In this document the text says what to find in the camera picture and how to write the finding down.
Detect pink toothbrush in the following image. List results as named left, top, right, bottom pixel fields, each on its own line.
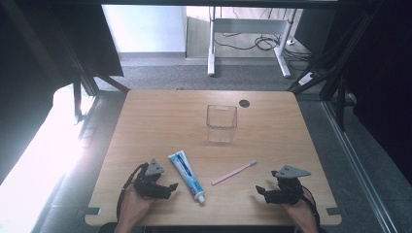
left=210, top=158, right=258, bottom=186

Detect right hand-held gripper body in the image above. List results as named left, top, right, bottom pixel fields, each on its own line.
left=265, top=165, right=312, bottom=206

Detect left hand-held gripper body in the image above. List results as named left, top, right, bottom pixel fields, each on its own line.
left=133, top=157, right=166, bottom=199

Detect dark curtain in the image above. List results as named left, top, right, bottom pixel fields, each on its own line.
left=324, top=0, right=412, bottom=187
left=0, top=0, right=124, bottom=183

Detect blue white toothpaste tube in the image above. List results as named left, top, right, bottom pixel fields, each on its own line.
left=167, top=150, right=206, bottom=205

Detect person's left hand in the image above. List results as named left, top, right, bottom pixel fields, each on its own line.
left=117, top=183, right=157, bottom=227

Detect grey metal floor rail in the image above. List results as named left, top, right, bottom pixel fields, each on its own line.
left=322, top=100, right=399, bottom=233

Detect white desk frame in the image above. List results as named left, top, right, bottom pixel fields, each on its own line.
left=206, top=6, right=298, bottom=79

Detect black floor cables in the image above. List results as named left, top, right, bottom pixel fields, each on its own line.
left=213, top=30, right=313, bottom=63

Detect clear plastic cup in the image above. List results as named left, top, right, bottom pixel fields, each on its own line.
left=206, top=104, right=238, bottom=144

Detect white power strip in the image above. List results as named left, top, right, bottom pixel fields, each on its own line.
left=297, top=72, right=316, bottom=87

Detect person's right hand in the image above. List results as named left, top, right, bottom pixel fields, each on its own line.
left=280, top=187, right=321, bottom=233

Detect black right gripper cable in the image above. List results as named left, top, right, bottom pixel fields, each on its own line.
left=302, top=185, right=325, bottom=233

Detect black metal frame struts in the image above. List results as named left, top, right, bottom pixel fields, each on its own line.
left=57, top=32, right=131, bottom=125
left=287, top=0, right=388, bottom=132

